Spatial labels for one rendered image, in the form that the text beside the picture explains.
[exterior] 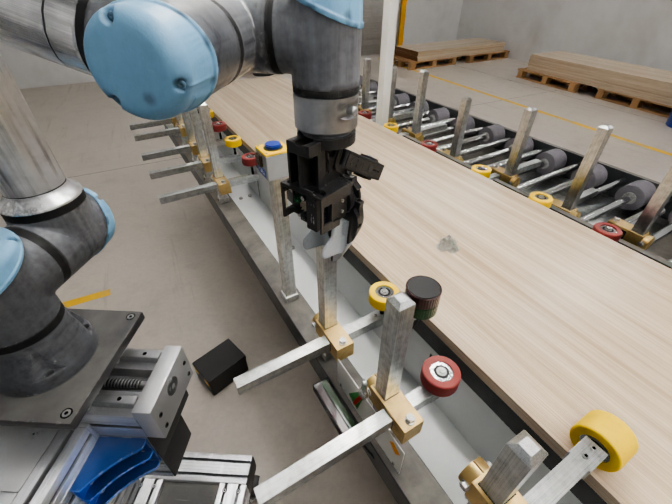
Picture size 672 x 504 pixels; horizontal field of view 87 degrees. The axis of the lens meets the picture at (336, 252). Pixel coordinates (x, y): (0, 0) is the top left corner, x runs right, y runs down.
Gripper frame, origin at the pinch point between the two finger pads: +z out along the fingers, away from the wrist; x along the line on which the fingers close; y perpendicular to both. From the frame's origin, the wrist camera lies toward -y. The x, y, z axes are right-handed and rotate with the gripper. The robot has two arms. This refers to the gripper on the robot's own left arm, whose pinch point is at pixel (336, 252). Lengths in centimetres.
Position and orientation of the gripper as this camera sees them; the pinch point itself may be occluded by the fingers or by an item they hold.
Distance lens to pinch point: 56.6
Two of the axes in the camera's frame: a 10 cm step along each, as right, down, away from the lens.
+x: 7.7, 4.0, -5.0
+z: -0.1, 7.9, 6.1
